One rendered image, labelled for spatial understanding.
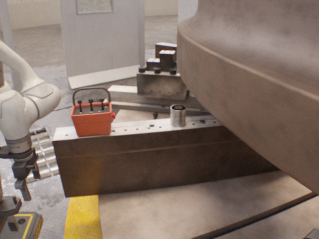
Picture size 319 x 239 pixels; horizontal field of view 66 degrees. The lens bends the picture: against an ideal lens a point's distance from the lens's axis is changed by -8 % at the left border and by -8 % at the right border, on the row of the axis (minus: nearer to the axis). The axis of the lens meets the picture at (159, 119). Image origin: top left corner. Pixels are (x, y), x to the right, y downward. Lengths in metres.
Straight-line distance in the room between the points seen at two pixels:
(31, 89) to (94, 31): 3.28
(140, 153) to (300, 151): 0.85
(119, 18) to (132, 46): 0.51
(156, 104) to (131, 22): 2.26
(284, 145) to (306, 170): 0.10
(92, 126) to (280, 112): 0.86
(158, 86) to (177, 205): 1.18
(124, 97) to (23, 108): 1.69
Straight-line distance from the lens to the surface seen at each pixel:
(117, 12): 4.37
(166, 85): 2.31
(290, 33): 0.97
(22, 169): 1.01
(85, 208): 1.95
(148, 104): 2.49
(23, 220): 1.52
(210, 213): 1.45
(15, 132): 0.96
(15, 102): 0.93
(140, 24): 4.64
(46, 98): 1.04
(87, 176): 1.48
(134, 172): 1.47
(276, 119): 0.85
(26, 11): 14.40
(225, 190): 1.60
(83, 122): 1.31
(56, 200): 2.06
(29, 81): 1.05
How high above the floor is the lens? 1.34
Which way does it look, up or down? 26 degrees down
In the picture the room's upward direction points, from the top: straight up
